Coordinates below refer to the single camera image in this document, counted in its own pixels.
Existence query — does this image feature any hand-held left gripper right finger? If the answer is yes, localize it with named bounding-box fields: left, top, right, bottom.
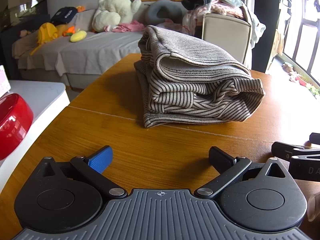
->
left=194, top=146, right=291, bottom=201

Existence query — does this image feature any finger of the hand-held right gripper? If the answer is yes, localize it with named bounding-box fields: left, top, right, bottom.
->
left=309, top=132, right=320, bottom=146
left=271, top=141, right=320, bottom=161

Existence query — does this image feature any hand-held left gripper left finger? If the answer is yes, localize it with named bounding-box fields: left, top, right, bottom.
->
left=37, top=145, right=128, bottom=200

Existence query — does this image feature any striped knit garment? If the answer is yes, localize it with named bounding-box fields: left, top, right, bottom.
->
left=134, top=25, right=266, bottom=128

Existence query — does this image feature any person's right hand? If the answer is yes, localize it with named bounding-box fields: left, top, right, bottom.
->
left=307, top=194, right=320, bottom=222

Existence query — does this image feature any red basin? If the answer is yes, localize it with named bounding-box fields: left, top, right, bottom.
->
left=296, top=75, right=311, bottom=87

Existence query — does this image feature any white side table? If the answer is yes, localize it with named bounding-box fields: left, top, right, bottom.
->
left=0, top=80, right=71, bottom=191

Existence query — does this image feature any red glossy bowl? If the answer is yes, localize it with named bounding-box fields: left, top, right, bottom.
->
left=0, top=93, right=34, bottom=161

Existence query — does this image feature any hanging yellow towel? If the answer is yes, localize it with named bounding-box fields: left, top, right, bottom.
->
left=274, top=29, right=286, bottom=56

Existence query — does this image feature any grey sofa cover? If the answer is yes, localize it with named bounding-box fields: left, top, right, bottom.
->
left=11, top=8, right=152, bottom=77

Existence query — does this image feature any pink box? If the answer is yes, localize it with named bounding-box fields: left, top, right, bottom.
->
left=0, top=64, right=12, bottom=98

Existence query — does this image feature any beige sofa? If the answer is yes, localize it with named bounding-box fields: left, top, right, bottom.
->
left=11, top=0, right=253, bottom=91

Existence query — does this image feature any small yellow plush toy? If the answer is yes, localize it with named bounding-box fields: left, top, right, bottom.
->
left=70, top=30, right=87, bottom=43

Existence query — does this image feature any floral pink cloth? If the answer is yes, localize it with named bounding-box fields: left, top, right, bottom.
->
left=182, top=11, right=205, bottom=37

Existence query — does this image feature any large yellow plush toy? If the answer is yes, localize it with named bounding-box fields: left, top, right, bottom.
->
left=30, top=22, right=60, bottom=56

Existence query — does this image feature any pink knit garment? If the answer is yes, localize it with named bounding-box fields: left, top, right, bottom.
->
left=197, top=1, right=245, bottom=18

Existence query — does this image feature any black cap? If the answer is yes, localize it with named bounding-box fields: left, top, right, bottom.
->
left=50, top=6, right=79, bottom=26

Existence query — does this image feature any white plush toy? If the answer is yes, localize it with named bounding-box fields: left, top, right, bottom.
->
left=91, top=0, right=142, bottom=33

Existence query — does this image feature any grey neck pillow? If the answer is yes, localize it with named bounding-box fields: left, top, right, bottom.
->
left=146, top=0, right=187, bottom=25

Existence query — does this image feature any dark knit garment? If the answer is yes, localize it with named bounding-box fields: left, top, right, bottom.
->
left=181, top=0, right=213, bottom=10

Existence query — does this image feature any glass fish tank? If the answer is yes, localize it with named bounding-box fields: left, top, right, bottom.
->
left=0, top=0, right=48, bottom=32

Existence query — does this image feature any black window frame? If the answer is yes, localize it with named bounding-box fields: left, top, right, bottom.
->
left=282, top=0, right=320, bottom=83

